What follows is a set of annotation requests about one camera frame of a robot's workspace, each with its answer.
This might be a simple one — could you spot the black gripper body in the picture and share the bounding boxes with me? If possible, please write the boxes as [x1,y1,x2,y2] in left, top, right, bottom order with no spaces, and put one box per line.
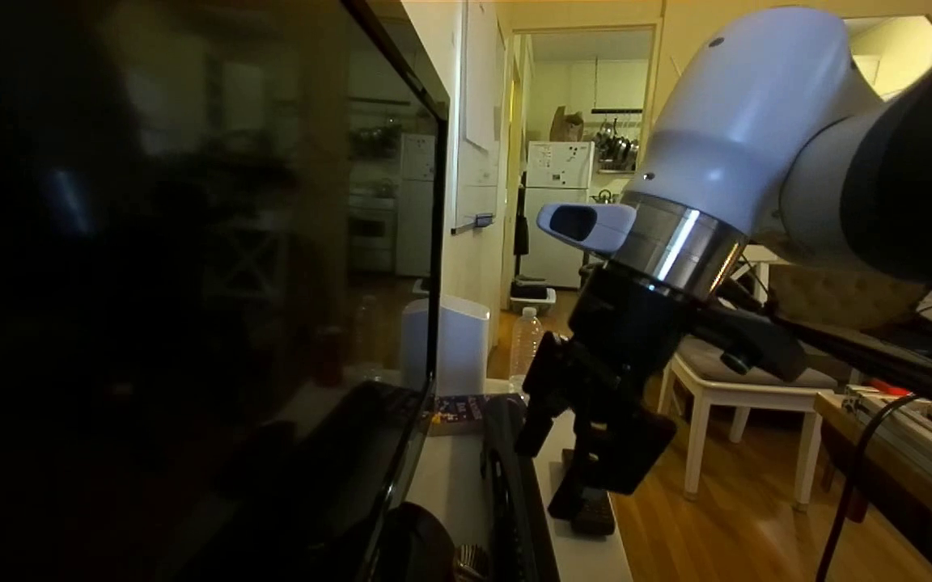
[563,261,702,437]

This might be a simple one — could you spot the John Grisham paperback book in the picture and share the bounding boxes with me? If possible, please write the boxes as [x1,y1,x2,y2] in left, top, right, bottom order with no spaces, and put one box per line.
[428,391,488,437]

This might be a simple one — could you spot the white mesh speaker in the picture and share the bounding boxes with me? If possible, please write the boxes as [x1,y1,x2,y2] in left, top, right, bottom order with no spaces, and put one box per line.
[399,294,494,400]

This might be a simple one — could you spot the white wooden stool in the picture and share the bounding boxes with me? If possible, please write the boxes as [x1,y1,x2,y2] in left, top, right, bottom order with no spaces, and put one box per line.
[655,333,827,508]

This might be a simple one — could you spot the white refrigerator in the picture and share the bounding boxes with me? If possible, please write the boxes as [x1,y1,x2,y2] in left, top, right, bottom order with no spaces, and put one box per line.
[519,139,600,291]

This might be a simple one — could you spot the black oval TV stand base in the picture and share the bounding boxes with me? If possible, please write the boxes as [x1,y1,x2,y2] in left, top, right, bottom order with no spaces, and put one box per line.
[373,497,460,582]

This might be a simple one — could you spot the beige armchair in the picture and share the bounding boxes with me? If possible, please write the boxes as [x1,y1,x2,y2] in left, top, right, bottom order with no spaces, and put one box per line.
[750,242,932,335]

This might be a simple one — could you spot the black flat screen TV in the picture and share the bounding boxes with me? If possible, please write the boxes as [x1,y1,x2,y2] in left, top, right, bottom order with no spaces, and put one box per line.
[0,0,452,582]

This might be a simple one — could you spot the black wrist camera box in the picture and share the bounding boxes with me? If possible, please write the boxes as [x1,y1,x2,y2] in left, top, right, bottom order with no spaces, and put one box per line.
[688,294,816,386]

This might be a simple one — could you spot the black hanging cable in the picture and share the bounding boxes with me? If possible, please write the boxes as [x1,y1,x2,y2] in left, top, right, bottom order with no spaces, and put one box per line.
[812,391,921,582]

